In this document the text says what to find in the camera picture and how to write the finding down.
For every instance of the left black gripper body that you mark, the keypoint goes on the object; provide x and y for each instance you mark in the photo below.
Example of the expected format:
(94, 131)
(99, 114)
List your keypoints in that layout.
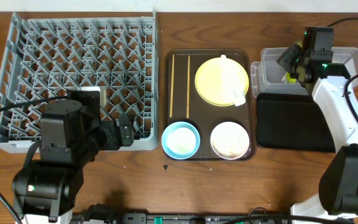
(117, 134)

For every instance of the white napkin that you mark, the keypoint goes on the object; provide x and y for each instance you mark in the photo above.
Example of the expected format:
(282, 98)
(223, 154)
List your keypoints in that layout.
(233, 81)

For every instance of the white pink bowl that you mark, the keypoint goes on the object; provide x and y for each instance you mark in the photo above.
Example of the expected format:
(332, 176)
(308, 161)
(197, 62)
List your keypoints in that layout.
(230, 140)

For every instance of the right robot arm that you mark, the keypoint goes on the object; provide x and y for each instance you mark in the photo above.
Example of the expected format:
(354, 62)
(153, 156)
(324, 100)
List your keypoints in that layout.
(330, 86)

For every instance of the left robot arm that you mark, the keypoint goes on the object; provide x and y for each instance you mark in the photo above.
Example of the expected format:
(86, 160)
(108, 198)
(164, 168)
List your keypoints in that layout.
(72, 134)

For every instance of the clear plastic waste bin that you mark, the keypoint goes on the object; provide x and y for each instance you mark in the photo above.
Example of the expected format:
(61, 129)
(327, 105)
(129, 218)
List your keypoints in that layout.
(268, 77)

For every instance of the black waste tray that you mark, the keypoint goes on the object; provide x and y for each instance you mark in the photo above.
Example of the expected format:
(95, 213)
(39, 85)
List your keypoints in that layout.
(291, 122)

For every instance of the light blue bowl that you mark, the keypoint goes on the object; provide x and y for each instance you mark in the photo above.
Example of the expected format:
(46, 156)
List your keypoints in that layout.
(180, 140)

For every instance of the dark brown serving tray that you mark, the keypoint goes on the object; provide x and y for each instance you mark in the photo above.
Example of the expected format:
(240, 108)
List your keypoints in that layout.
(204, 116)

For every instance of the yellow round plate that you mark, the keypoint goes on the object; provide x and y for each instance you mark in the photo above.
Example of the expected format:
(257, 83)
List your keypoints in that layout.
(208, 83)

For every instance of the grey plastic dish rack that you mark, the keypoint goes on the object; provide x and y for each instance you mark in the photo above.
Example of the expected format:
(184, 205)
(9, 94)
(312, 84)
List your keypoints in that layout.
(44, 58)

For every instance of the black equipment rail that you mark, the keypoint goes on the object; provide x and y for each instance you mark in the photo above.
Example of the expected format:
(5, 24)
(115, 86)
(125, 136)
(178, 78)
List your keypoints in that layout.
(105, 214)

